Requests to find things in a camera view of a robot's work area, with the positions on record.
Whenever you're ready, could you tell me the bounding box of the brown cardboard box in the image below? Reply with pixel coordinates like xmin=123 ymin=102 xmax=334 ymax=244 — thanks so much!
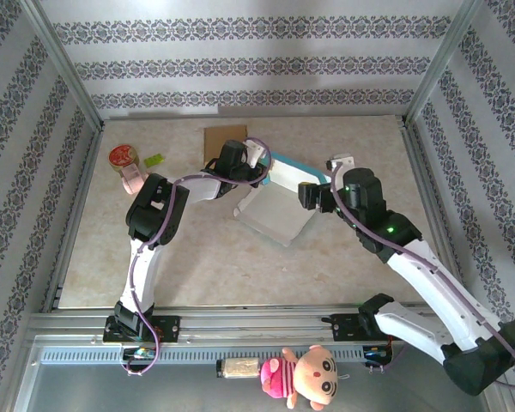
xmin=203 ymin=124 xmax=249 ymax=165

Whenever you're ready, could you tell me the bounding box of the white and teal paper box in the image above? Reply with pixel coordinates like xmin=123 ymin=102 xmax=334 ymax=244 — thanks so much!
xmin=233 ymin=150 xmax=334 ymax=248

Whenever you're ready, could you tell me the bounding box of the pink plastic bottle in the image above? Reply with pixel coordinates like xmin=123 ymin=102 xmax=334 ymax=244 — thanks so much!
xmin=118 ymin=165 xmax=149 ymax=197

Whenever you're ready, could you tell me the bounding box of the red round tin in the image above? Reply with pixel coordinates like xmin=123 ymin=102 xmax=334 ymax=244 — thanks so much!
xmin=107 ymin=144 xmax=139 ymax=173

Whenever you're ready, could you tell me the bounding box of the small circuit board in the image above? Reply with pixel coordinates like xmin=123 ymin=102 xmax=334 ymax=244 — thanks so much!
xmin=363 ymin=346 xmax=391 ymax=365
xmin=122 ymin=346 xmax=159 ymax=361

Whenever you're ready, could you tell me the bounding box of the pink plush doll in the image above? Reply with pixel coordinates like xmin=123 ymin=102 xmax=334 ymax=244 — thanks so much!
xmin=259 ymin=345 xmax=341 ymax=411

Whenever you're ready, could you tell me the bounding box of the beige small device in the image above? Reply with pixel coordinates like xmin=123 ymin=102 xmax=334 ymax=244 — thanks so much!
xmin=215 ymin=358 xmax=263 ymax=379

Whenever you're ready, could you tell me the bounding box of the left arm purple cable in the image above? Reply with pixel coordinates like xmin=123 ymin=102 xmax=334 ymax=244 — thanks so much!
xmin=119 ymin=136 xmax=274 ymax=379

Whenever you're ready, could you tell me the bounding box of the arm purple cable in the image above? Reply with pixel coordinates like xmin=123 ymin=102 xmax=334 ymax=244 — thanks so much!
xmin=119 ymin=136 xmax=274 ymax=379
xmin=329 ymin=162 xmax=515 ymax=391

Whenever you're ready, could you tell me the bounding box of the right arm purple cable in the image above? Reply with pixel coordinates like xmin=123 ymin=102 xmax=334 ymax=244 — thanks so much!
xmin=329 ymin=162 xmax=515 ymax=391

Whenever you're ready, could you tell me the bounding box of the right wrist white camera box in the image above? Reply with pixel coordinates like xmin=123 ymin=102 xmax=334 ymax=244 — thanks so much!
xmin=325 ymin=154 xmax=356 ymax=173

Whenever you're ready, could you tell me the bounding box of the aluminium side rail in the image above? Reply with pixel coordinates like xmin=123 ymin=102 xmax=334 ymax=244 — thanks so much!
xmin=398 ymin=118 xmax=476 ymax=310
xmin=42 ymin=122 xmax=106 ymax=312

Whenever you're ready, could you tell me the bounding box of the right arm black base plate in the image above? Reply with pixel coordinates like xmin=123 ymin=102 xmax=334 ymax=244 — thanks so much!
xmin=332 ymin=312 xmax=411 ymax=343

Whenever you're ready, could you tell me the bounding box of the aluminium rail beam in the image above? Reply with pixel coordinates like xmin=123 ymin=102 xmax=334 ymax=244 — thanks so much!
xmin=25 ymin=303 xmax=490 ymax=344

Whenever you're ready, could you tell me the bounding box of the aluminium frame post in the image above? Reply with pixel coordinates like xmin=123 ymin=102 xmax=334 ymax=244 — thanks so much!
xmin=20 ymin=0 xmax=106 ymax=130
xmin=403 ymin=0 xmax=486 ymax=125

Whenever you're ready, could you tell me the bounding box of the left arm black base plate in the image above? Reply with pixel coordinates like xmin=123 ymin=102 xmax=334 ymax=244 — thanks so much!
xmin=102 ymin=315 xmax=182 ymax=344

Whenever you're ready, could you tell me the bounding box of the grey slotted cable duct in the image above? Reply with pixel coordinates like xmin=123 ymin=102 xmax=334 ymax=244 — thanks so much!
xmin=38 ymin=344 xmax=396 ymax=367

